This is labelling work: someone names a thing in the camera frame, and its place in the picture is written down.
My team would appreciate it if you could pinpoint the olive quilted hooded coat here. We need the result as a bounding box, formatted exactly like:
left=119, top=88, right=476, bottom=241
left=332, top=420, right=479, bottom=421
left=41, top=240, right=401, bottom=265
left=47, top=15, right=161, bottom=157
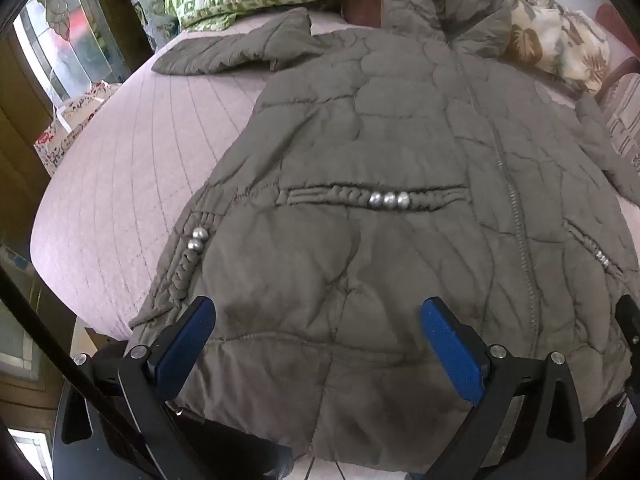
left=131, top=0, right=639, bottom=471

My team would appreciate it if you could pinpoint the striped floral sofa cushion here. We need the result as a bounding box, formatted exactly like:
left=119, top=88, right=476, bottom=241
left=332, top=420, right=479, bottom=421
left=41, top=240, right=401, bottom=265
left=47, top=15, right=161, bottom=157
left=601, top=73, right=640, bottom=171

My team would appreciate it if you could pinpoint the floral paper gift bag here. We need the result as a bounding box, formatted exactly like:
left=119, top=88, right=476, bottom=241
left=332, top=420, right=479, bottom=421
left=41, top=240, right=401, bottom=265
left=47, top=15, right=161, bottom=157
left=34, top=81, right=120, bottom=177

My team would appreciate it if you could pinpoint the beige leaf print blanket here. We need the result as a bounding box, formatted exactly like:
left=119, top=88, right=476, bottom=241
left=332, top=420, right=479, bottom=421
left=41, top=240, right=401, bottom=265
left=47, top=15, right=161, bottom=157
left=349, top=0, right=612, bottom=97

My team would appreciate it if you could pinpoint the brown pink headboard cushion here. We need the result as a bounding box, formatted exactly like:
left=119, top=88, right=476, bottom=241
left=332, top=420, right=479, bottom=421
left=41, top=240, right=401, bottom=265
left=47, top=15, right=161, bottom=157
left=596, top=3, right=639, bottom=104

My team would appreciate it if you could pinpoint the window with glass pane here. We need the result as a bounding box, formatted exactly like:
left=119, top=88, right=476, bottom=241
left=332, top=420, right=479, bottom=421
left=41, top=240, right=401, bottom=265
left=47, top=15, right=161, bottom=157
left=13, top=0, right=131, bottom=107

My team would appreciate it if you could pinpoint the black cable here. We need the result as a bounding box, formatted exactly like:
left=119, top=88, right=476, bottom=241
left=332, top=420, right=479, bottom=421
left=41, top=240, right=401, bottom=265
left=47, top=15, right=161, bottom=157
left=0, top=266, right=166, bottom=480

